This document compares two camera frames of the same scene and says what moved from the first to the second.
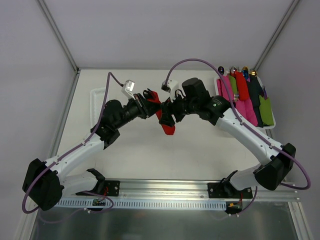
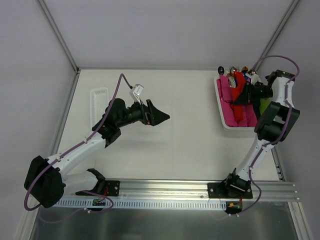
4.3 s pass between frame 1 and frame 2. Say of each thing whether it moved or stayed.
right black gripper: moved
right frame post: stayed
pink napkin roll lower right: stayed
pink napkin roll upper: stayed
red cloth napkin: moved
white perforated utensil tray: stayed
